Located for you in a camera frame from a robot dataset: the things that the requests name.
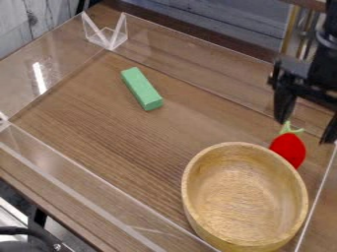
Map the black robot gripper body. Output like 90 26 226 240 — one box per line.
267 55 337 111

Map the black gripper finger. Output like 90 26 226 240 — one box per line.
274 83 297 124
320 109 337 144

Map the red toy strawberry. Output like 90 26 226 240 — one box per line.
269 121 306 169

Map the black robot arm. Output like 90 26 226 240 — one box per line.
267 0 337 144

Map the round wooden bowl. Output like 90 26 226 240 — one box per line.
181 142 309 252

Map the green rectangular block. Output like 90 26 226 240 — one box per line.
122 67 163 111

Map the gold metal chair frame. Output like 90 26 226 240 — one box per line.
281 0 325 59

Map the clear acrylic tray enclosure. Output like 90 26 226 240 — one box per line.
0 12 337 252

